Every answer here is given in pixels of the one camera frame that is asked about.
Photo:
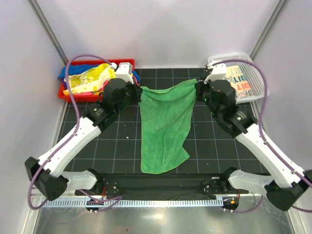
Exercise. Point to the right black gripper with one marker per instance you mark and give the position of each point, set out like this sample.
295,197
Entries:
200,87

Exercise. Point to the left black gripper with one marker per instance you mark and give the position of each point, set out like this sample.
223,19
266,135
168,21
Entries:
136,90

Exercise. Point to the printed rabbit towel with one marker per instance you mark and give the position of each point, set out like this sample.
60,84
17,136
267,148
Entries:
239,82

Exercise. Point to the green towel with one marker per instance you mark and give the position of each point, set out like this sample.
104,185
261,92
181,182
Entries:
165,124

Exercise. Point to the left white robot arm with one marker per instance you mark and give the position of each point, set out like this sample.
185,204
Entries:
47,173

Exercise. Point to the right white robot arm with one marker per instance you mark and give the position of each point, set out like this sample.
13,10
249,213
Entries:
286,181

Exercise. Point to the pink towel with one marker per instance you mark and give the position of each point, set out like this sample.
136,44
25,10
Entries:
97,91

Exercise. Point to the yellow white towel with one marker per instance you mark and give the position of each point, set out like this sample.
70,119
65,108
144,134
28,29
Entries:
92,80

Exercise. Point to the white perforated basket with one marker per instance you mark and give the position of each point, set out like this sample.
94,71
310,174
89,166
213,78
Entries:
254,79

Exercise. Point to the blue towel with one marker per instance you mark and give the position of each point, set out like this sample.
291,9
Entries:
80,68

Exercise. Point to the red plastic bin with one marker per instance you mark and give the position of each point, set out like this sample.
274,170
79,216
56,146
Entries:
84,98

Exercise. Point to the black grid mat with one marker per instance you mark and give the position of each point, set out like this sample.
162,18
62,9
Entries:
118,149

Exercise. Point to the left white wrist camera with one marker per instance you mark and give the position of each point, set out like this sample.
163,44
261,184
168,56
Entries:
123,71

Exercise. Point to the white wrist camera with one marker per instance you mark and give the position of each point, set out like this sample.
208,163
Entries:
216,70
123,71

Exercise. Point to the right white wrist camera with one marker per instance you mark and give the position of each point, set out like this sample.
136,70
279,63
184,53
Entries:
216,70

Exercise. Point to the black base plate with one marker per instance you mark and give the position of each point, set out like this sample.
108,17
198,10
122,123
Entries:
163,187

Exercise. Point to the slotted cable duct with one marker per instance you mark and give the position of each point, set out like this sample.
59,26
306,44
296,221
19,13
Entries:
83,202

